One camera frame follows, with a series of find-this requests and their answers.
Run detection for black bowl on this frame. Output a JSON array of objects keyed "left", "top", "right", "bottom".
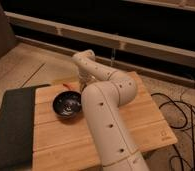
[{"left": 52, "top": 91, "right": 82, "bottom": 118}]

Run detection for orange carrot toy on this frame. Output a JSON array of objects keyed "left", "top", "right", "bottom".
[{"left": 63, "top": 83, "right": 73, "bottom": 90}]

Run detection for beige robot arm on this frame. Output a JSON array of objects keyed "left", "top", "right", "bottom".
[{"left": 72, "top": 50, "right": 149, "bottom": 171}]

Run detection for dark grey mat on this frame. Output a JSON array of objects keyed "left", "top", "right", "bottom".
[{"left": 0, "top": 84, "right": 46, "bottom": 171}]

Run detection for wooden wall shelf rail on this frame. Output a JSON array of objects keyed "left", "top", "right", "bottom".
[{"left": 5, "top": 12, "right": 195, "bottom": 68}]

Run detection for black floor cables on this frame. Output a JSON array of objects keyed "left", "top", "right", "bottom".
[{"left": 150, "top": 84, "right": 195, "bottom": 171}]

